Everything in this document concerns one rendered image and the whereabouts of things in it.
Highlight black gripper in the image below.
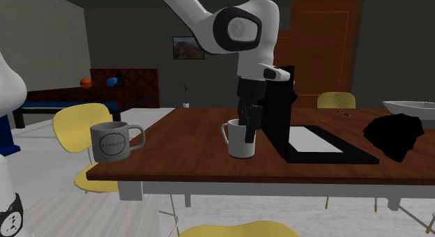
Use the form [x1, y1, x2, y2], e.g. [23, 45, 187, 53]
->
[236, 77, 268, 144]

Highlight plain white mug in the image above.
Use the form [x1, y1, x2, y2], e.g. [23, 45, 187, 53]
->
[220, 118, 257, 160]

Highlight black open laptop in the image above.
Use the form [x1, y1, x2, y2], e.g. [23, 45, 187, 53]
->
[262, 66, 381, 165]

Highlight small plant in white pot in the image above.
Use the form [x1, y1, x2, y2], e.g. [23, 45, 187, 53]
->
[181, 81, 193, 109]

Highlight brown wooden table, white legs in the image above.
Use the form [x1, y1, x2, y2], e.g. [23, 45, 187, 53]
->
[86, 107, 435, 212]

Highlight yellow pencil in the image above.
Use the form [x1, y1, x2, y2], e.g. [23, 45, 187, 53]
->
[319, 118, 341, 130]

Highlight yellow chair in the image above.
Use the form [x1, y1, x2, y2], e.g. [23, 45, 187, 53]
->
[178, 220, 300, 237]
[52, 102, 121, 194]
[316, 91, 379, 213]

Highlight orange-brown door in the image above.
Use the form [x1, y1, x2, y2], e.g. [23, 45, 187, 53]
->
[273, 0, 361, 109]

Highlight dark red bed, blue mattress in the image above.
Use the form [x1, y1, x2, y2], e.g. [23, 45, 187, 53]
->
[13, 68, 161, 129]

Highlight grey mug with round print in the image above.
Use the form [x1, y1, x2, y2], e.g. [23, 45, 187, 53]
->
[89, 121, 146, 163]

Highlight black crumpled cloth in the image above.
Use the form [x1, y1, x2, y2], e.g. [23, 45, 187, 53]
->
[362, 113, 425, 163]

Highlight white bowl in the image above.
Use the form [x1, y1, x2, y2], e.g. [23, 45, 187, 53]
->
[382, 100, 435, 121]

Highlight blue block-shaped object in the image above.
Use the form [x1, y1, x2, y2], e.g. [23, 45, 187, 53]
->
[0, 114, 22, 158]

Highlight framed landscape wall picture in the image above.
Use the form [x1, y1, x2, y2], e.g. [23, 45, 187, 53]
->
[171, 36, 206, 60]

